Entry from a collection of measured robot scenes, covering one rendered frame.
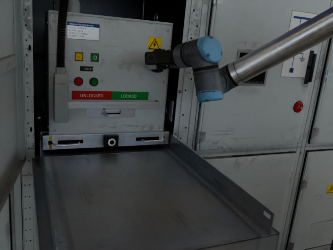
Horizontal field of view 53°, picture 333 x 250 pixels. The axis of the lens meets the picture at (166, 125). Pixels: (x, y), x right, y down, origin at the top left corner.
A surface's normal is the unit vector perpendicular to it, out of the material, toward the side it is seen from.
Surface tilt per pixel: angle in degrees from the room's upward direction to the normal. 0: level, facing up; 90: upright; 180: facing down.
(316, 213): 90
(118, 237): 0
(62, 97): 90
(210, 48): 70
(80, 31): 90
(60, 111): 90
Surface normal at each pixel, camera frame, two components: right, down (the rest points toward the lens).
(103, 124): 0.38, 0.28
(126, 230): 0.09, -0.96
